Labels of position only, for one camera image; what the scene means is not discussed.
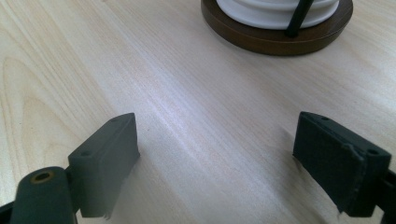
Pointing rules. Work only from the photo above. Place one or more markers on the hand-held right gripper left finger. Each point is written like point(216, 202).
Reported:
point(102, 161)

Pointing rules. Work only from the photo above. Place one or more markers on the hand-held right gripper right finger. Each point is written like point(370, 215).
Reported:
point(336, 165)

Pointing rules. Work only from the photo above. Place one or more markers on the stack of white paper cups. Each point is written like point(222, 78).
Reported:
point(249, 15)

